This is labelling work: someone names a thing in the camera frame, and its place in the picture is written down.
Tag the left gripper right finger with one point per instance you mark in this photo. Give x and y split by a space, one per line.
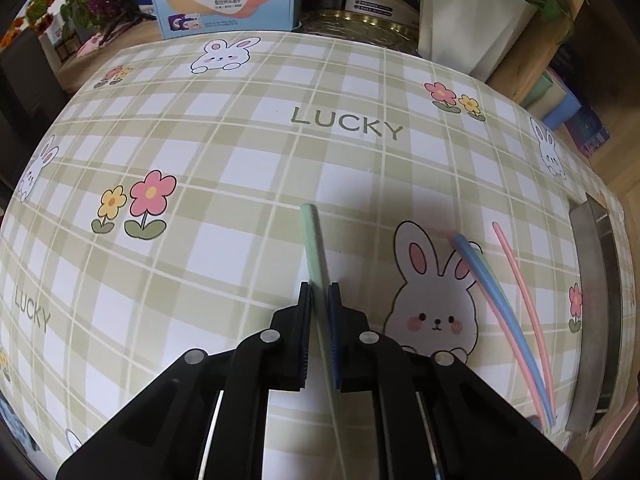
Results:
336 320

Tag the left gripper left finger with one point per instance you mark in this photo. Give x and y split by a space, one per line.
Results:
298 341

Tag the light green chopstick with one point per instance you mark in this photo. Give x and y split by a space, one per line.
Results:
319 280

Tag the blue chopstick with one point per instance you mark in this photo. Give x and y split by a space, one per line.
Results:
505 309

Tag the pink chopstick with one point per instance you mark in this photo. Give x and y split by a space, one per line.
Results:
532 312
520 359

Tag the checkered bunny tablecloth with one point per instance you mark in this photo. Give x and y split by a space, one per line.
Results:
161 212

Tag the metal utensil tray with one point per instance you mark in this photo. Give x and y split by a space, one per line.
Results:
602 313

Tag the gold tin lid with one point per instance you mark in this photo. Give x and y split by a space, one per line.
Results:
361 28

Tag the beige cup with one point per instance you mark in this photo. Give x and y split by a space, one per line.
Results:
544 105

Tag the green cup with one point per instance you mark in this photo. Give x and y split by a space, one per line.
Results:
543 84

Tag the blue cup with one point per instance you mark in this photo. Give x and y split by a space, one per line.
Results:
566 109

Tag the white flower pot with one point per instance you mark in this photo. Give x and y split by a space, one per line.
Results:
471 36

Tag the purple small box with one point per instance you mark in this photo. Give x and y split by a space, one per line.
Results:
587 131

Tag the wooden shelf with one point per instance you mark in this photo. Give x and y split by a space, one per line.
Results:
529 57

